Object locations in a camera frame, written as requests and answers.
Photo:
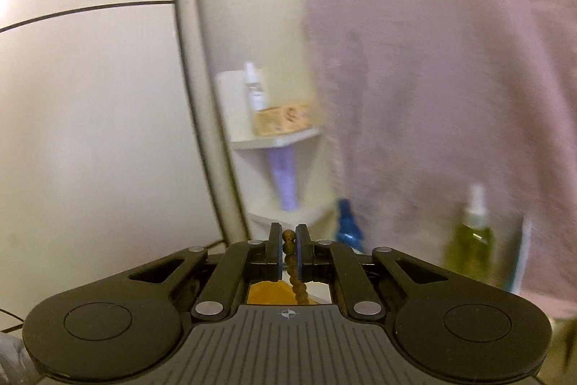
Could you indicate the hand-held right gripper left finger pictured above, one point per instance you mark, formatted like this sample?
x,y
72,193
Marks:
x,y
278,252

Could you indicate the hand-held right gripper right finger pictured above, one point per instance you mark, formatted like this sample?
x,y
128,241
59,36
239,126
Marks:
x,y
301,252

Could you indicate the orange plastic tray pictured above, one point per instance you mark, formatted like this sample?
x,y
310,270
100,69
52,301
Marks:
x,y
266,294

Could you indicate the blue spray bottle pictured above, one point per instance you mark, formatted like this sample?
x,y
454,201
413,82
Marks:
x,y
349,227

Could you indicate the purple bottle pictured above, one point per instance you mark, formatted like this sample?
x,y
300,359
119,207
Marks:
x,y
285,177

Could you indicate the cream shelf unit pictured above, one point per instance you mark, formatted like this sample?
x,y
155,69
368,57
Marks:
x,y
279,140

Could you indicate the tan patterned box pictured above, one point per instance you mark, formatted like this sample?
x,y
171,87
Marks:
x,y
284,120

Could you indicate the small white dropper bottle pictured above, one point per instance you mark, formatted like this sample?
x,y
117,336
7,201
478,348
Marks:
x,y
255,89

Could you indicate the green oil spray bottle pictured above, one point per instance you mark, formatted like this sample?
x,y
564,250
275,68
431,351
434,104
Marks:
x,y
471,245

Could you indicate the pink hanging towel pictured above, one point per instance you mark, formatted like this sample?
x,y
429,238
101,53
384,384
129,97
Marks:
x,y
428,74

